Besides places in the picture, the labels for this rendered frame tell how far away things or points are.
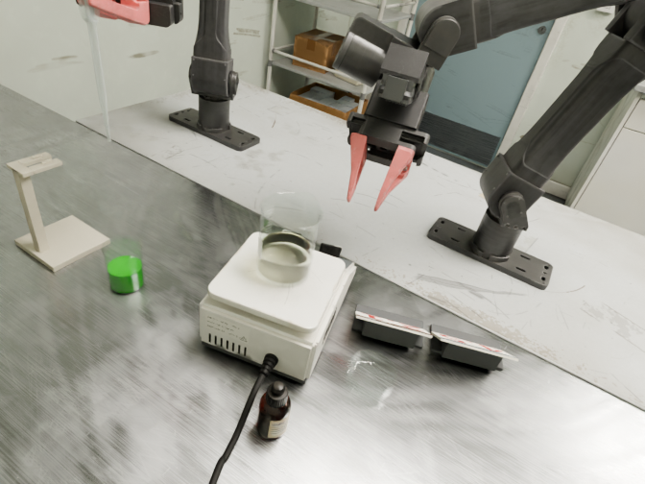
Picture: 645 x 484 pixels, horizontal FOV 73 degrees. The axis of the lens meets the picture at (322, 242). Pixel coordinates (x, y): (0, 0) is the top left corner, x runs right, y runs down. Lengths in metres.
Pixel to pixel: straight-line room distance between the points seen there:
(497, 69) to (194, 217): 2.81
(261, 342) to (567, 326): 0.44
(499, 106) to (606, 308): 2.64
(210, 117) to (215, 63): 0.11
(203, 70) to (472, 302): 0.62
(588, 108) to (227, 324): 0.52
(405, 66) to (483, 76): 2.83
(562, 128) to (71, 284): 0.65
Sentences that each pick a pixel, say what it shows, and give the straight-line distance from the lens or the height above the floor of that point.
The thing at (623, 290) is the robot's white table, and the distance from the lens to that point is 0.87.
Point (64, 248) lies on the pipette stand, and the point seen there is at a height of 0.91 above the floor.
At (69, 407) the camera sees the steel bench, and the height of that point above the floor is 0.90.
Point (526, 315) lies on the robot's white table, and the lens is 0.70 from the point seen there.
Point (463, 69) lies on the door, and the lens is 3.35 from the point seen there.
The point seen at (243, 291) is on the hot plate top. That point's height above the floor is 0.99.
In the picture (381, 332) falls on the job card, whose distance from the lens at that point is 0.54.
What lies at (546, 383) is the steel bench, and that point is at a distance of 0.62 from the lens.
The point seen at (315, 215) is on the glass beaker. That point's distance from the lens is 0.46.
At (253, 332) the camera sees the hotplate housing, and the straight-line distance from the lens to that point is 0.46.
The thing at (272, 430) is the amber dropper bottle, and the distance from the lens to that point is 0.45.
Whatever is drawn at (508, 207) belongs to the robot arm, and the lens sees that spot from 0.68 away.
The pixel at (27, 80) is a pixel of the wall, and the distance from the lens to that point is 1.92.
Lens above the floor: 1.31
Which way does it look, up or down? 37 degrees down
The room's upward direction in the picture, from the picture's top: 12 degrees clockwise
